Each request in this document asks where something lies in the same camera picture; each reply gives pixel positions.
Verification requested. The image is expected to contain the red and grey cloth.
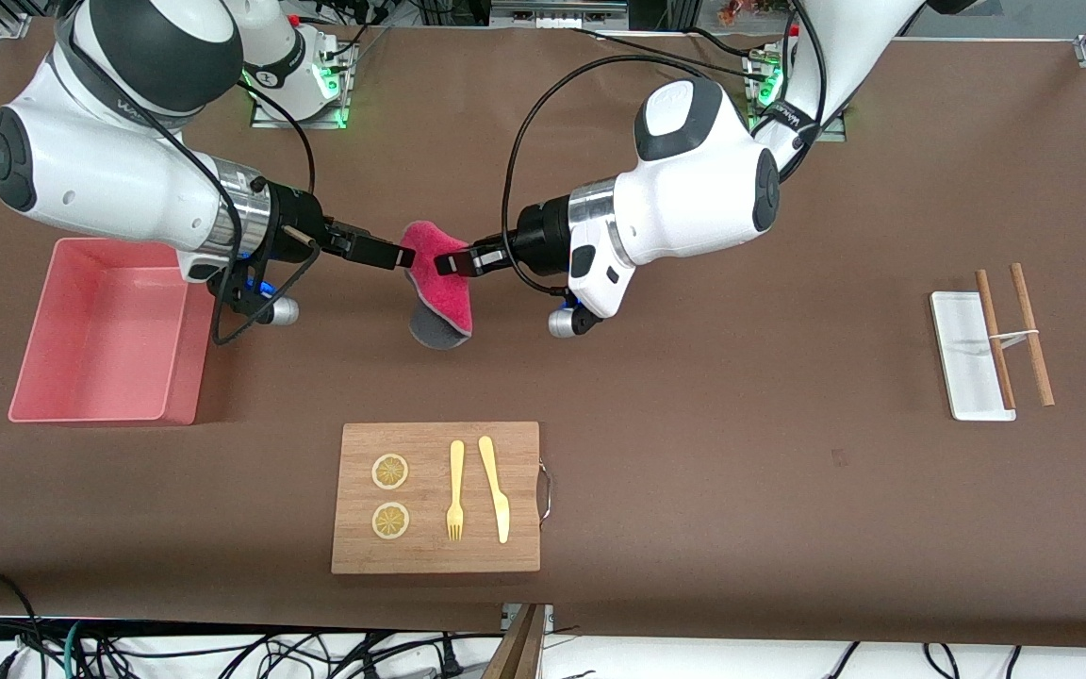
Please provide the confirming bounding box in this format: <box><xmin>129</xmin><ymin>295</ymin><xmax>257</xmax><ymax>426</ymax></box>
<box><xmin>399</xmin><ymin>221</ymin><xmax>475</xmax><ymax>351</ymax></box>

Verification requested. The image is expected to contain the brown table cover sheet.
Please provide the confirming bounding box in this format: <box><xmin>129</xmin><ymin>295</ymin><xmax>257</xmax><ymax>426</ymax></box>
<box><xmin>0</xmin><ymin>17</ymin><xmax>1086</xmax><ymax>652</ymax></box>

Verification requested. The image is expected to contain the yellow plastic fork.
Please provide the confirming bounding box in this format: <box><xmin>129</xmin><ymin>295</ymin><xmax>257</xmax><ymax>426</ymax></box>
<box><xmin>446</xmin><ymin>440</ymin><xmax>466</xmax><ymax>542</ymax></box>

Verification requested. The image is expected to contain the pink plastic bin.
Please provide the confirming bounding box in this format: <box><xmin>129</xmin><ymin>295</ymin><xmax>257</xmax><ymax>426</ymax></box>
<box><xmin>8</xmin><ymin>238</ymin><xmax>214</xmax><ymax>427</ymax></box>

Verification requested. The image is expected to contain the grey power strip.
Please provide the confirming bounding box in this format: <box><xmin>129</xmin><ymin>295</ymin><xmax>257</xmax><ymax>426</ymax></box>
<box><xmin>489</xmin><ymin>0</ymin><xmax>631</xmax><ymax>29</ymax></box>

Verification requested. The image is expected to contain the yellow plastic knife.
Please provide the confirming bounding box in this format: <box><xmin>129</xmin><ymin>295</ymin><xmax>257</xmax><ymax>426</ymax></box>
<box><xmin>478</xmin><ymin>436</ymin><xmax>512</xmax><ymax>545</ymax></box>

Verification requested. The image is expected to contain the wooden cutting board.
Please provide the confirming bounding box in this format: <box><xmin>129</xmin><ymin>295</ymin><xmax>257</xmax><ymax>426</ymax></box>
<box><xmin>331</xmin><ymin>422</ymin><xmax>542</xmax><ymax>575</ymax></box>

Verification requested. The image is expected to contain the brown wooden beam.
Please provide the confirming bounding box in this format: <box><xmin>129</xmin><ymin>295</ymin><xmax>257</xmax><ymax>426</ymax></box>
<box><xmin>482</xmin><ymin>604</ymin><xmax>546</xmax><ymax>679</ymax></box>

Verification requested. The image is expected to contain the white rectangular tray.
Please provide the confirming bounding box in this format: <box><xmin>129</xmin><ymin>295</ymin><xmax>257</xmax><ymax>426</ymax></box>
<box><xmin>929</xmin><ymin>290</ymin><xmax>1017</xmax><ymax>422</ymax></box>

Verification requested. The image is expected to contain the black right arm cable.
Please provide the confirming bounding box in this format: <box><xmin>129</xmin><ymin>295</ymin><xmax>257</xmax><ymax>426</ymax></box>
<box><xmin>53</xmin><ymin>14</ymin><xmax>329</xmax><ymax>346</ymax></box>

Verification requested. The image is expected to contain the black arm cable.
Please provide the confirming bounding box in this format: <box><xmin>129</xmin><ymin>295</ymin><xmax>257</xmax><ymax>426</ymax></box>
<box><xmin>53</xmin><ymin>14</ymin><xmax>329</xmax><ymax>346</ymax></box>
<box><xmin>501</xmin><ymin>0</ymin><xmax>831</xmax><ymax>299</ymax></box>

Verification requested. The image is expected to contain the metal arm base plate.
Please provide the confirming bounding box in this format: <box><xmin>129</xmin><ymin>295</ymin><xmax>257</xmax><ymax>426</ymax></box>
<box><xmin>746</xmin><ymin>52</ymin><xmax>848</xmax><ymax>142</ymax></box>
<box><xmin>251</xmin><ymin>38</ymin><xmax>353</xmax><ymax>130</ymax></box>

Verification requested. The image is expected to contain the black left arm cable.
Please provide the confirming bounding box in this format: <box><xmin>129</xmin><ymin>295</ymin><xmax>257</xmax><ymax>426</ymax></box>
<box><xmin>501</xmin><ymin>0</ymin><xmax>831</xmax><ymax>299</ymax></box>

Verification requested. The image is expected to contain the black cable on table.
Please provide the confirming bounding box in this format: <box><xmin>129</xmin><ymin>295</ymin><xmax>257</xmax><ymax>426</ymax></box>
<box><xmin>562</xmin><ymin>26</ymin><xmax>770</xmax><ymax>86</ymax></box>

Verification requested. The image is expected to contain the small metal bracket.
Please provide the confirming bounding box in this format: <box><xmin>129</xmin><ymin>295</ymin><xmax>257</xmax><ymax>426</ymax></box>
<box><xmin>501</xmin><ymin>604</ymin><xmax>555</xmax><ymax>635</ymax></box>

